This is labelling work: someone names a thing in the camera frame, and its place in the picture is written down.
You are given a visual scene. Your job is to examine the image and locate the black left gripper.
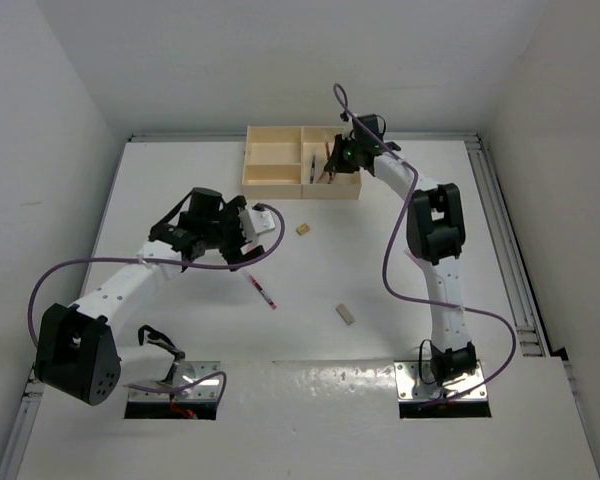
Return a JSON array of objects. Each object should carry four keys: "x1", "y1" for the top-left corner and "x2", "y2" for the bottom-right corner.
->
[{"x1": 201, "y1": 196, "x2": 263, "y2": 269}]

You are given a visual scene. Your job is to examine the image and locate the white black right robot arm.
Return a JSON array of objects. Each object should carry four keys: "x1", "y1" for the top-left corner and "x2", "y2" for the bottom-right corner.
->
[{"x1": 324, "y1": 113, "x2": 477, "y2": 386}]

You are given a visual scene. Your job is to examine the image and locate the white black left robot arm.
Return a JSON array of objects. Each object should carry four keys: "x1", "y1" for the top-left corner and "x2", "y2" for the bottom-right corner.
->
[{"x1": 34, "y1": 187, "x2": 251, "y2": 406}]

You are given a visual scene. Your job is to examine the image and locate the cream wooden compartment tray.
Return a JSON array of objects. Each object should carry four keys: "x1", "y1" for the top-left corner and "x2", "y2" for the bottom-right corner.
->
[{"x1": 242, "y1": 126, "x2": 362, "y2": 200}]

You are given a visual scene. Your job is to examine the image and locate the small tan eraser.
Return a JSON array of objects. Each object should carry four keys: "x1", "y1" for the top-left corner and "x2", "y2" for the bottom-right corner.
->
[{"x1": 296, "y1": 224, "x2": 310, "y2": 236}]

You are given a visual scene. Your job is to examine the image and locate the grey speckled eraser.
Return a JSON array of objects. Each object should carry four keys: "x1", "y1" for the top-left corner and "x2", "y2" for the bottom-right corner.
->
[{"x1": 336, "y1": 303, "x2": 355, "y2": 326}]

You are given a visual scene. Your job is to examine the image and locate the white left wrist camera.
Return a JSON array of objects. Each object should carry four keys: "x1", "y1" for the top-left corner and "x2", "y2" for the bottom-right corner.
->
[{"x1": 239, "y1": 208, "x2": 276, "y2": 238}]

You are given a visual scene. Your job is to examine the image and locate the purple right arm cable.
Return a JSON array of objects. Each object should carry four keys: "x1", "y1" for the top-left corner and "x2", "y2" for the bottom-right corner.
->
[{"x1": 332, "y1": 82, "x2": 519, "y2": 405}]

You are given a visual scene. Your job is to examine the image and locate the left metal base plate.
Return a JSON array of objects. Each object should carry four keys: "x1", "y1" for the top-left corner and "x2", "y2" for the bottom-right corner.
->
[{"x1": 128, "y1": 361, "x2": 226, "y2": 403}]

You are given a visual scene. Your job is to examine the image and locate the metal base plate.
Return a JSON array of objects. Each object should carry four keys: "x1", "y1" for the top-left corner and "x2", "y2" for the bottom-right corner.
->
[
  {"x1": 394, "y1": 360, "x2": 488, "y2": 403},
  {"x1": 128, "y1": 361, "x2": 226, "y2": 403}
]

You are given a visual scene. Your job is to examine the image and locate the aluminium frame rail right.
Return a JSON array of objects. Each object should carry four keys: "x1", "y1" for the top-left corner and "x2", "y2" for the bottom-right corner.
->
[{"x1": 465, "y1": 135, "x2": 551, "y2": 357}]

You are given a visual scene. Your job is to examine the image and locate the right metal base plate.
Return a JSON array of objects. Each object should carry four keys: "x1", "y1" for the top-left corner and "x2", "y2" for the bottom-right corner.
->
[{"x1": 394, "y1": 360, "x2": 488, "y2": 403}]

